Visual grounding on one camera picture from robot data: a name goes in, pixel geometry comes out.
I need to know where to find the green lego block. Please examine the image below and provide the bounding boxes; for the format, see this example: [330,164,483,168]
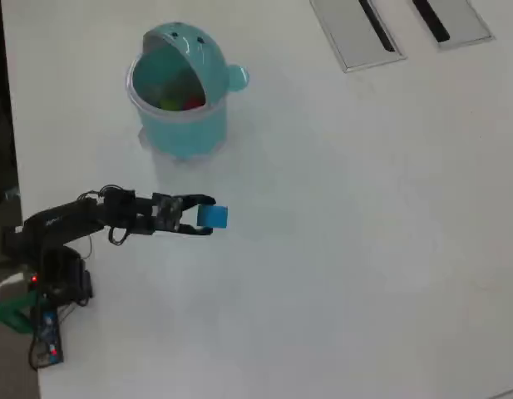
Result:
[158,93,185,111]

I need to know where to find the black arm wire bundle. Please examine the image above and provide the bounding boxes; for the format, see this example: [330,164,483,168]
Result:
[76,184,131,205]

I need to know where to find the blue controller circuit board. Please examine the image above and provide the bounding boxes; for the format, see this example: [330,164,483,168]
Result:
[32,302,66,370]

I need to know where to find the green table clamp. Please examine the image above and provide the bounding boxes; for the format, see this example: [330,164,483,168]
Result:
[0,289,44,334]

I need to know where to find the grey table cable grommet plate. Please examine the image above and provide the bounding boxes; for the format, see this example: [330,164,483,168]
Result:
[308,0,407,74]
[412,0,497,52]

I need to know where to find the blue lego block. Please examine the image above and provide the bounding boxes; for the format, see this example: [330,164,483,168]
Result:
[196,204,230,230]

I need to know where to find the teal animal-shaped bin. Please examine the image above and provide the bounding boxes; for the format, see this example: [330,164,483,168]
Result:
[125,22,251,162]

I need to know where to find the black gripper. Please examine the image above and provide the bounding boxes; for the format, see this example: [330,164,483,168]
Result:
[150,191,218,237]

